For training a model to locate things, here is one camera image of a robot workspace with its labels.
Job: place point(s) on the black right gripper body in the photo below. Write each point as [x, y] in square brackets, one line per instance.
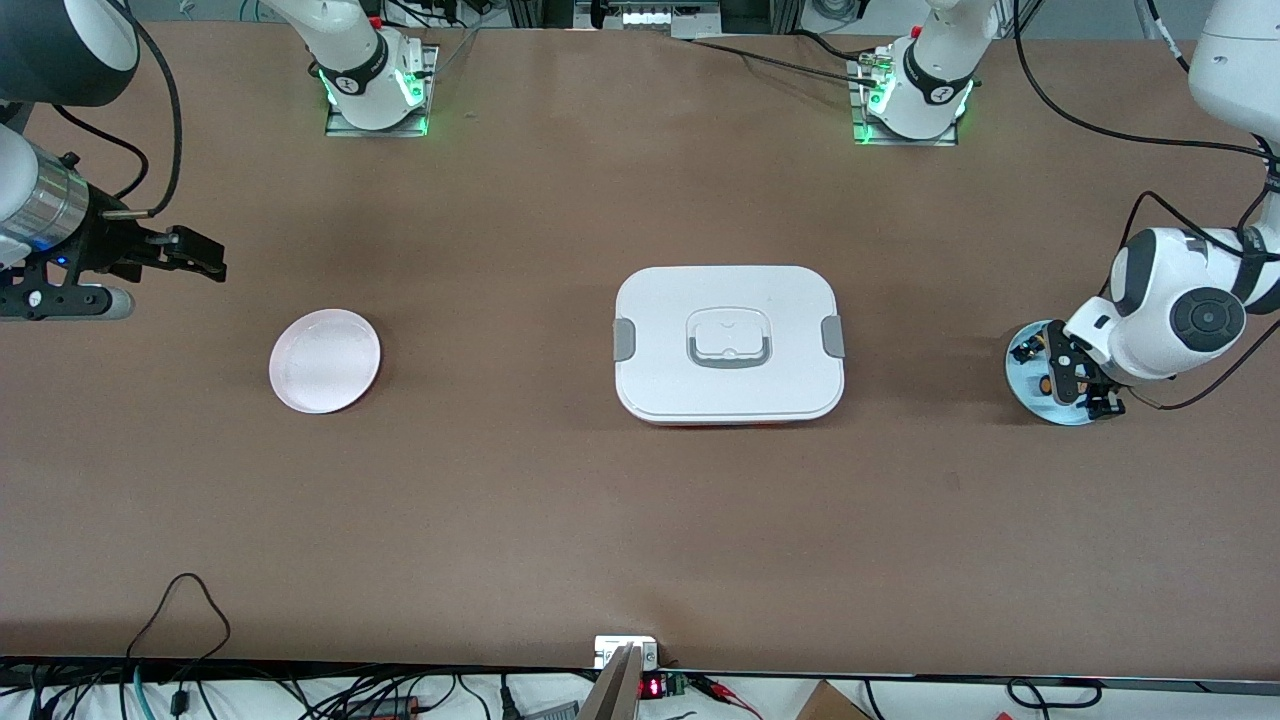
[108, 248]

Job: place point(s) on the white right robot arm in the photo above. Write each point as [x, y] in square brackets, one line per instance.
[365, 60]

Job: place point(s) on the small black blue toy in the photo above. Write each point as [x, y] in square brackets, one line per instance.
[1026, 350]

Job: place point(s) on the light blue round plate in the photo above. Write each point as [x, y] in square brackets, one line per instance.
[1030, 400]

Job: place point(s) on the pink round plate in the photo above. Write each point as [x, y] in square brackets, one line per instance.
[325, 360]

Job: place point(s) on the brown cardboard piece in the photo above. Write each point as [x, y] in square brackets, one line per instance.
[830, 705]

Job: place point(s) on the black power adapter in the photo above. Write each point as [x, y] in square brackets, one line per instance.
[385, 707]

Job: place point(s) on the red LED display module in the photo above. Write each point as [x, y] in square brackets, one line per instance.
[652, 687]

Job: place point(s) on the grey aluminium bar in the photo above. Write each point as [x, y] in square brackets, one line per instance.
[615, 690]

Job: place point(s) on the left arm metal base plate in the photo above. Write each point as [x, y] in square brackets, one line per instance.
[860, 135]

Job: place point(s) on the metal frame structure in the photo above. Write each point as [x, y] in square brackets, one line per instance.
[650, 15]

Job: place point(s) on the small white mount block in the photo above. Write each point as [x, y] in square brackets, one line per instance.
[610, 648]

